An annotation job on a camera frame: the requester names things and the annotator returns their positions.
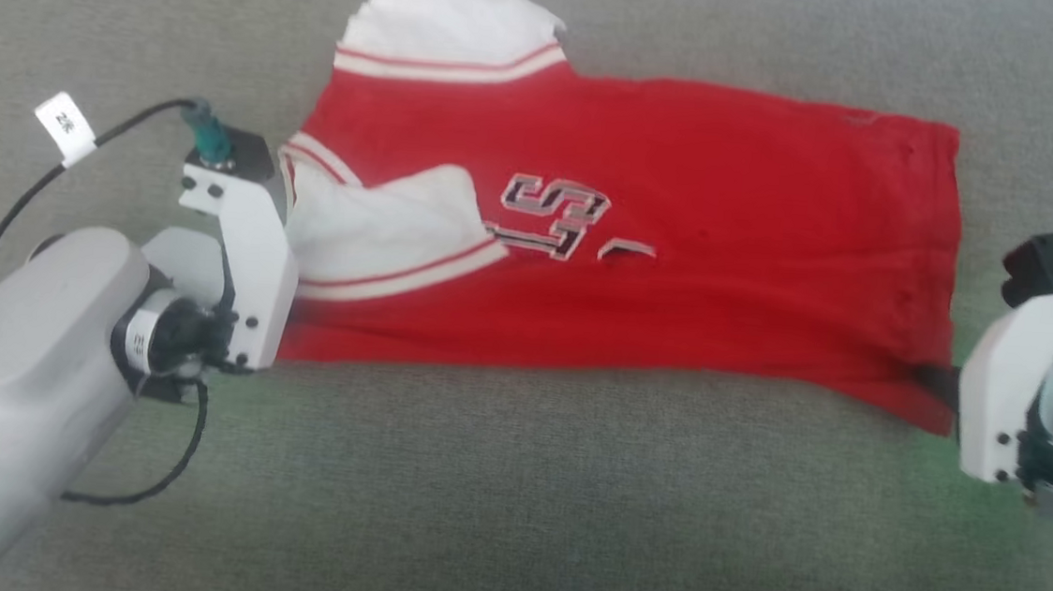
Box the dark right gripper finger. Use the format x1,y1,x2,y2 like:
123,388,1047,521
912,362,964,411

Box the red and white jersey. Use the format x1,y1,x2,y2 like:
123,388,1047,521
259,0,987,439

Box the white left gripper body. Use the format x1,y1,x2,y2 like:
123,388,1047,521
166,160,308,381

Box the black cable with teal plug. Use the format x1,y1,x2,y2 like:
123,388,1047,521
0,83,240,368

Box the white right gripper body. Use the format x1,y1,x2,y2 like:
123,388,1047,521
952,273,1053,489

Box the grey fabric sofa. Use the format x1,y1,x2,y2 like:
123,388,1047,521
0,0,1053,591

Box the thin black cable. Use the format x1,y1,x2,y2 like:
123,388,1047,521
61,369,212,513

